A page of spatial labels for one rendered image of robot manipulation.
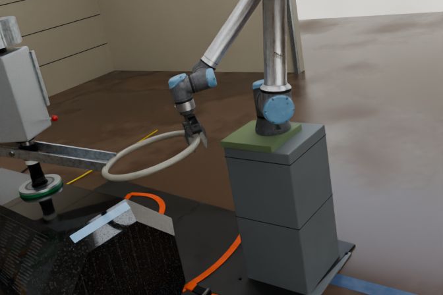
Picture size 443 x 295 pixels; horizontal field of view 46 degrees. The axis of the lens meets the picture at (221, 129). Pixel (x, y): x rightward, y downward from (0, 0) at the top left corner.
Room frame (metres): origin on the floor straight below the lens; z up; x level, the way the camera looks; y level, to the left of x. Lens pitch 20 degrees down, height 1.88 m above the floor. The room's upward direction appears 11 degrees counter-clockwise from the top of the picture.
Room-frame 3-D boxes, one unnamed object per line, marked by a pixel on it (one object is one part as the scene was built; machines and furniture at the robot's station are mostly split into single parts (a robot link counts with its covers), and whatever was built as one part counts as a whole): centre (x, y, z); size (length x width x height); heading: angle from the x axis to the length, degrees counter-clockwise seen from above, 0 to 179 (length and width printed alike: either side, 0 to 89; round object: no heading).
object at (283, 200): (2.60, -0.27, 0.43); 0.50 x 0.50 x 0.85; 50
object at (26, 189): (2.53, 0.97, 0.85); 0.21 x 0.21 x 0.01
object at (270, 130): (2.61, -0.27, 0.93); 0.19 x 0.19 x 0.10
